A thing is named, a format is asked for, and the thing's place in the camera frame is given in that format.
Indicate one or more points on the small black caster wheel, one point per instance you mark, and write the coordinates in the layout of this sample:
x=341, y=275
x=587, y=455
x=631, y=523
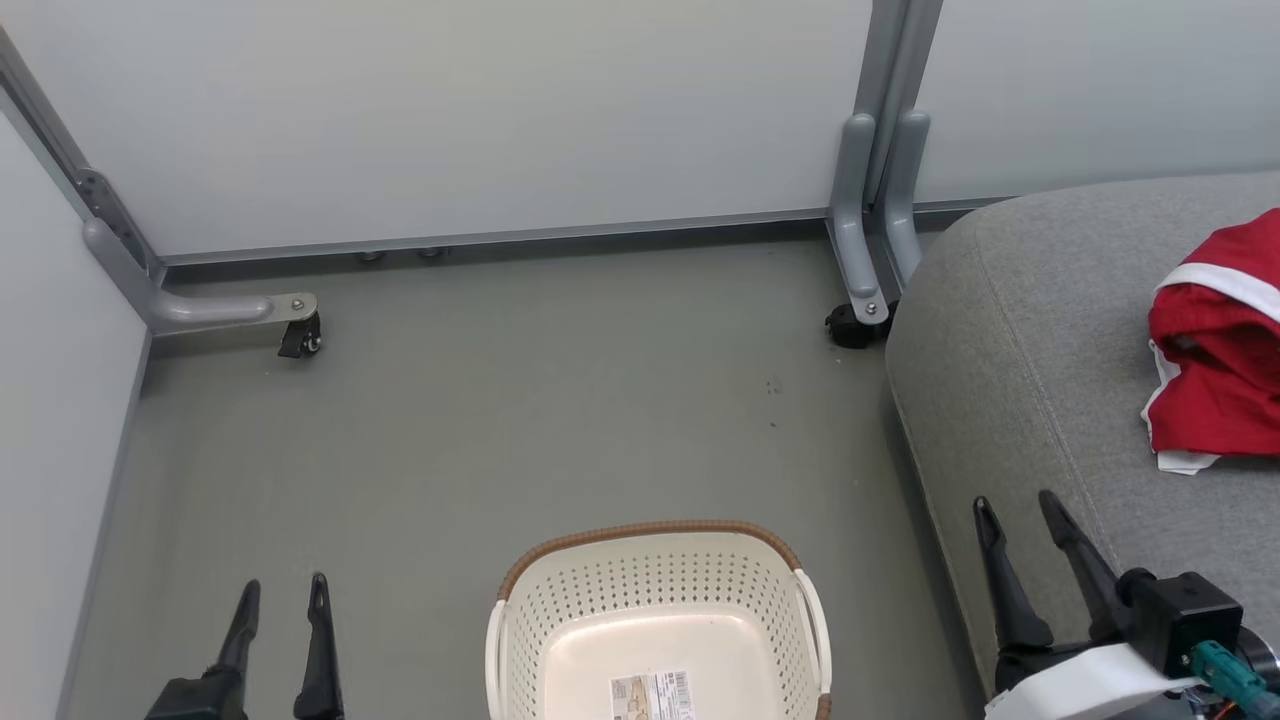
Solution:
x=300, y=338

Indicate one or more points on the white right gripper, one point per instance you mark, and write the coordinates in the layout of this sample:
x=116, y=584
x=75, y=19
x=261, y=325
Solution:
x=1080, y=685

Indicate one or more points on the cream perforated laundry basket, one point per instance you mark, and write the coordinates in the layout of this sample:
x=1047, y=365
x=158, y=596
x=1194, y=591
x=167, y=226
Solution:
x=655, y=610

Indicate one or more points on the printed paper basket sticker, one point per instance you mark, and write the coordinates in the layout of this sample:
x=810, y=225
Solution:
x=652, y=697

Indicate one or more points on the grey fabric sofa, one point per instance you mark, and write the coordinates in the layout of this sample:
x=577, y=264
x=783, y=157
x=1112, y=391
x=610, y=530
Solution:
x=1040, y=350

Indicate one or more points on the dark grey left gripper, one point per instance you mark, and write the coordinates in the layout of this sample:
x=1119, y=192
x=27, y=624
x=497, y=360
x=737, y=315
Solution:
x=195, y=700

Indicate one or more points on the grey curved partition leg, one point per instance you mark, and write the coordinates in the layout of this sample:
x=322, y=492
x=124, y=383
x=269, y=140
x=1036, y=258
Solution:
x=200, y=310

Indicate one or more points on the red garment with white trim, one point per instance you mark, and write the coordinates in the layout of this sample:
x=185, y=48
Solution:
x=1220, y=370

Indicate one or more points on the wide white partition panel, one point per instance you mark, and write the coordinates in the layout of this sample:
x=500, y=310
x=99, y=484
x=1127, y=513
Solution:
x=450, y=110

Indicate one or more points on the large black caster wheel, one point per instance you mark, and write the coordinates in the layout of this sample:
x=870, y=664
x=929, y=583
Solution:
x=850, y=328

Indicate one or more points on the grey upright partition leg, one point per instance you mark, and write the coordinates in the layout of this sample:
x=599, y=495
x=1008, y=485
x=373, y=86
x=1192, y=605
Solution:
x=853, y=220
x=905, y=200

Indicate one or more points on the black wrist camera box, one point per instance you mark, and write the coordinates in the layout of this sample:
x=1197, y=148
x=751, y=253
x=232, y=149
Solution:
x=1185, y=615

